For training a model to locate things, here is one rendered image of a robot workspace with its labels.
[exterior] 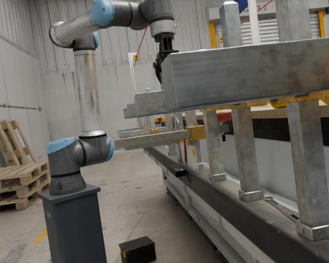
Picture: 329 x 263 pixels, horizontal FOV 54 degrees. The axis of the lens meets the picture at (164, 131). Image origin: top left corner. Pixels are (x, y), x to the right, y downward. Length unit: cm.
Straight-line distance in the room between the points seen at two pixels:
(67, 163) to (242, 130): 111
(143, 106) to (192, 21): 906
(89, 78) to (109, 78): 728
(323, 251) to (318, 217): 5
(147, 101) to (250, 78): 25
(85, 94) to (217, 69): 158
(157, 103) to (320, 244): 33
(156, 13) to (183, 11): 833
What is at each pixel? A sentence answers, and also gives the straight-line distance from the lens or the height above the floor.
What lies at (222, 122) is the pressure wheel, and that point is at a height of 87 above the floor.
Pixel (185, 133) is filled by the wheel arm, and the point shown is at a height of 85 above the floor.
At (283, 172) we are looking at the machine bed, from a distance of 108.
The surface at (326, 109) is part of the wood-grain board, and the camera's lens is 84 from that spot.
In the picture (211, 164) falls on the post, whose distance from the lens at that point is 102.
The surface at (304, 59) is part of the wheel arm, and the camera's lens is 20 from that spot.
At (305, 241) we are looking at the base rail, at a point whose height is 70.
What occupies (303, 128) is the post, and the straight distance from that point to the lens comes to 54.
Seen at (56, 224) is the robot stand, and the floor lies 48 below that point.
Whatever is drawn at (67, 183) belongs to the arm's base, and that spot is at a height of 65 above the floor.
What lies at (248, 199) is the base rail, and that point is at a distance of 79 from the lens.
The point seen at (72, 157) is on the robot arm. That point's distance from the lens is 170.
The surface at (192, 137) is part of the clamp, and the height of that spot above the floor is 83.
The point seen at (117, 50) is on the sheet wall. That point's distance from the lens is 916.
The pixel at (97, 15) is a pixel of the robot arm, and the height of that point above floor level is 131.
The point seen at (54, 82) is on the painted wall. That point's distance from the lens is 924.
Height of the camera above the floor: 93
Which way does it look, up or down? 3 degrees down
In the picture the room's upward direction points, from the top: 8 degrees counter-clockwise
